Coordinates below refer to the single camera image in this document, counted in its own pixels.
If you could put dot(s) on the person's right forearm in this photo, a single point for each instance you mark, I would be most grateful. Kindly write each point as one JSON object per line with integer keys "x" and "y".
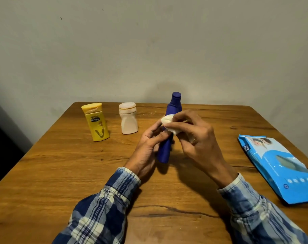
{"x": 263, "y": 216}

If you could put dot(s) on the person's left hand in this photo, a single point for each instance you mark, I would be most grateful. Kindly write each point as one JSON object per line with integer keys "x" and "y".
{"x": 143, "y": 155}

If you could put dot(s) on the dark blue bottle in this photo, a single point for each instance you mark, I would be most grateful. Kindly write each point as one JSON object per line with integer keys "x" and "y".
{"x": 164, "y": 152}
{"x": 174, "y": 104}

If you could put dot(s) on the white wet wipe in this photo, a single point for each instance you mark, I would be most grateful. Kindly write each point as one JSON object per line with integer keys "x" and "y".
{"x": 166, "y": 119}

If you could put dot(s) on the yellow bottle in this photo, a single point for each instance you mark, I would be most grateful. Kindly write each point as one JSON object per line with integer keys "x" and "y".
{"x": 96, "y": 124}

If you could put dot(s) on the wooden table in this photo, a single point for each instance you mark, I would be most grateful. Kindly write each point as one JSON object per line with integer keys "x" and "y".
{"x": 42, "y": 175}

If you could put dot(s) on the white bottle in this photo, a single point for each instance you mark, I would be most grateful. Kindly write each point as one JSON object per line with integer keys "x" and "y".
{"x": 129, "y": 121}

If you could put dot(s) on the person's right hand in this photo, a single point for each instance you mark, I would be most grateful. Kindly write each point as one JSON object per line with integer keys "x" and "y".
{"x": 204, "y": 147}

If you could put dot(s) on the blue wet wipes pack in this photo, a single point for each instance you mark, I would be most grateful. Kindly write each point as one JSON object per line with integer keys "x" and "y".
{"x": 275, "y": 167}

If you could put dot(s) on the person's left forearm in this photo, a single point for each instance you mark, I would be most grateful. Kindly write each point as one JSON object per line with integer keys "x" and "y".
{"x": 100, "y": 208}

